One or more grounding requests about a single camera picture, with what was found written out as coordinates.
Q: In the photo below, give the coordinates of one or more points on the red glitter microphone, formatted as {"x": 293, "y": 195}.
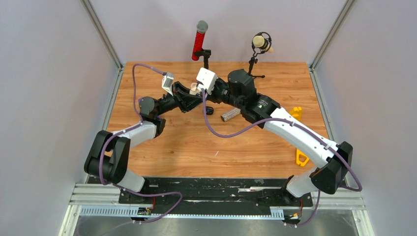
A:
{"x": 202, "y": 27}

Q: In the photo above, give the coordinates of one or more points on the black earbud charging case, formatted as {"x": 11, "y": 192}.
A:
{"x": 209, "y": 111}

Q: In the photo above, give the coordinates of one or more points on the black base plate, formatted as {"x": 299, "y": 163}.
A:
{"x": 215, "y": 197}

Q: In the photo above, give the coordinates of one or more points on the yellow stacking toy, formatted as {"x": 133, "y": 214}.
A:
{"x": 296, "y": 112}

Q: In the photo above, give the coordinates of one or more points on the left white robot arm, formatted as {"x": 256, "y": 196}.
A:
{"x": 109, "y": 153}

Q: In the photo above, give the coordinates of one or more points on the silver glitter microphone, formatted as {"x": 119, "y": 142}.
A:
{"x": 230, "y": 114}

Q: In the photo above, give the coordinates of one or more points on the black tripod mic stand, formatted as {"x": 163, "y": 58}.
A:
{"x": 251, "y": 67}

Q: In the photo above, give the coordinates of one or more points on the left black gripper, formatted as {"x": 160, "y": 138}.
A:
{"x": 186, "y": 103}

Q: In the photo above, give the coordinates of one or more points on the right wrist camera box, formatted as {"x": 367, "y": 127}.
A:
{"x": 206, "y": 80}

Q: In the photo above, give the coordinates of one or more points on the white earbud charging case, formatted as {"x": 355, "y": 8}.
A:
{"x": 194, "y": 90}

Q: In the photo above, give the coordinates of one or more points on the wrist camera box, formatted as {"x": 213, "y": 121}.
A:
{"x": 206, "y": 80}
{"x": 167, "y": 82}

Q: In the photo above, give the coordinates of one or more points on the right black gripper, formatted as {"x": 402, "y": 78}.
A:
{"x": 211, "y": 97}

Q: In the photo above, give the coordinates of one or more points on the beige condenser microphone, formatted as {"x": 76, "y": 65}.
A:
{"x": 262, "y": 43}

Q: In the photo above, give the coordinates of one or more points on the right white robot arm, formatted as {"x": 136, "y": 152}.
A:
{"x": 332, "y": 160}

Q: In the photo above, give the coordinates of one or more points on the yellow plastic triangle toy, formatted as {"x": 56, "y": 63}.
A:
{"x": 300, "y": 158}

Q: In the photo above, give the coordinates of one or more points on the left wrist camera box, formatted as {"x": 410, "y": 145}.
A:
{"x": 167, "y": 82}

